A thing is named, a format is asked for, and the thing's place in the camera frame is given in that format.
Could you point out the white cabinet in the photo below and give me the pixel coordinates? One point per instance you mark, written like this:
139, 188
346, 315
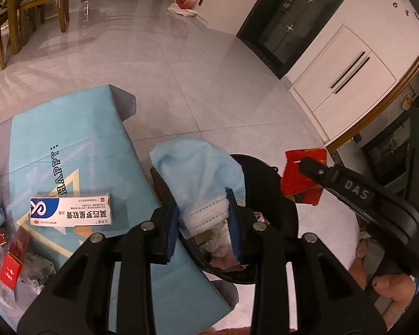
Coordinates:
358, 57

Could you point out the clear printed snack bag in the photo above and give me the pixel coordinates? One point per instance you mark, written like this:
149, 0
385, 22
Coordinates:
35, 273

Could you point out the person's right hand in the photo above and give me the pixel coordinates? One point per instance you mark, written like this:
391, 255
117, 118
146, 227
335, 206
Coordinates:
399, 288

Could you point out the white blue medicine box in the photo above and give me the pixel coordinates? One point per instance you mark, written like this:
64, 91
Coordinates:
69, 212

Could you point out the blue face mask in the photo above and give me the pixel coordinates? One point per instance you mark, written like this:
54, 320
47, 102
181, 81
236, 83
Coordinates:
198, 174

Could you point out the red and white bag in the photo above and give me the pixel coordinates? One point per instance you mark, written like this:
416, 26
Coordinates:
183, 8

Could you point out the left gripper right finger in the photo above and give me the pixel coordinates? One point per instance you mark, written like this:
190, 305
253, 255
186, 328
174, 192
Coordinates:
329, 300

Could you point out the white tissue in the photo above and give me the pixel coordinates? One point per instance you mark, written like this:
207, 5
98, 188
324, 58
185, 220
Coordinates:
216, 241

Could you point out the teal and grey floor mat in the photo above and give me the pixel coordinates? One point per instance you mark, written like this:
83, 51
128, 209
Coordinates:
76, 145

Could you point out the pink floral wrapper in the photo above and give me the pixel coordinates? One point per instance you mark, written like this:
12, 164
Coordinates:
226, 261

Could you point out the red paper envelope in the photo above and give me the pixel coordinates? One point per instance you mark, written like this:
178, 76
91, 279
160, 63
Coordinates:
294, 184

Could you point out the wooden chair with cushion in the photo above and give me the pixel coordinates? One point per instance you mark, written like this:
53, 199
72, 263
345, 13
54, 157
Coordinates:
62, 7

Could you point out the black trash bin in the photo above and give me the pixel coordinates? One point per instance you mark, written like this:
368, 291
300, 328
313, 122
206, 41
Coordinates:
263, 197

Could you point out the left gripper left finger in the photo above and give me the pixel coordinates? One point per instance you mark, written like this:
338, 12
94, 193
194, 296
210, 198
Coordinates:
77, 299

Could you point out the red cigarette box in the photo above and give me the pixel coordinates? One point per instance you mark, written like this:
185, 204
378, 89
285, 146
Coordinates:
14, 258

